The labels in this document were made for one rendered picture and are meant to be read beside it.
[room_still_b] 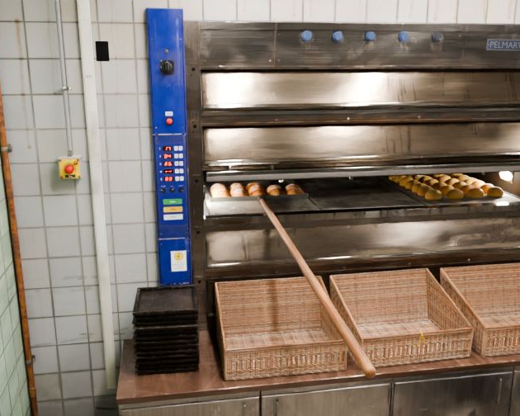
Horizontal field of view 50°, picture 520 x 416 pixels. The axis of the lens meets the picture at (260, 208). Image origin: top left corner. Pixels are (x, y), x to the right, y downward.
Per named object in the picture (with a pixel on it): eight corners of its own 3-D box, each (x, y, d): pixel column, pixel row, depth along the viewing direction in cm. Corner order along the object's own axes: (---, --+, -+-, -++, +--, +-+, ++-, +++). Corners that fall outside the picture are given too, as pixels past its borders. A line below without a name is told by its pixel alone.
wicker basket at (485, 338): (433, 314, 309) (437, 267, 302) (527, 306, 318) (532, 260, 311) (481, 358, 263) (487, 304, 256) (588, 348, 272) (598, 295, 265)
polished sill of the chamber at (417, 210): (203, 223, 282) (203, 215, 281) (528, 207, 311) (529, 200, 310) (204, 226, 276) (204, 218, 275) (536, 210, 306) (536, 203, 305)
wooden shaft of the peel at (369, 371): (376, 379, 139) (377, 368, 138) (365, 380, 139) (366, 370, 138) (265, 204, 302) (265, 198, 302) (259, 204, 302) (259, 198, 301)
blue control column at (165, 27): (164, 292, 483) (152, 30, 428) (183, 290, 485) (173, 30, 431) (167, 435, 299) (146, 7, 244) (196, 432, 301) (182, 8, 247)
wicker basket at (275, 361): (214, 331, 290) (212, 281, 283) (319, 323, 298) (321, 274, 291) (223, 382, 243) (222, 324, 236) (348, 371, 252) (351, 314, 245)
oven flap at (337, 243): (206, 268, 282) (204, 228, 283) (530, 248, 311) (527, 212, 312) (207, 269, 278) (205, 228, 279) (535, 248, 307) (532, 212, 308)
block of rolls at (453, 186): (385, 178, 367) (386, 170, 366) (454, 176, 375) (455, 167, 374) (427, 200, 309) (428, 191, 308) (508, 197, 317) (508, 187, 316)
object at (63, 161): (61, 177, 259) (59, 155, 256) (84, 176, 261) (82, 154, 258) (59, 180, 252) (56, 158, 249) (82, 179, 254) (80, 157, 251)
